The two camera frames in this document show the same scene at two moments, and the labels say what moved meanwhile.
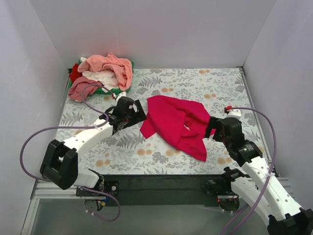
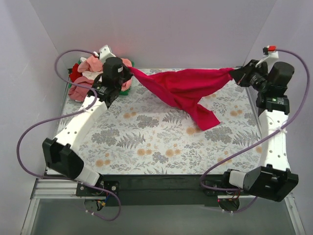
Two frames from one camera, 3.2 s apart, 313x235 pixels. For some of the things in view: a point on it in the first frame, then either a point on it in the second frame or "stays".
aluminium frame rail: [43, 189] stays
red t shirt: [75, 74] stays
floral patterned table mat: [138, 154] stays
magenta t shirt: [181, 122] to [185, 87]
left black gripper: [136, 113] to [126, 74]
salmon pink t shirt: [122, 67] stays
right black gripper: [212, 127] to [245, 75]
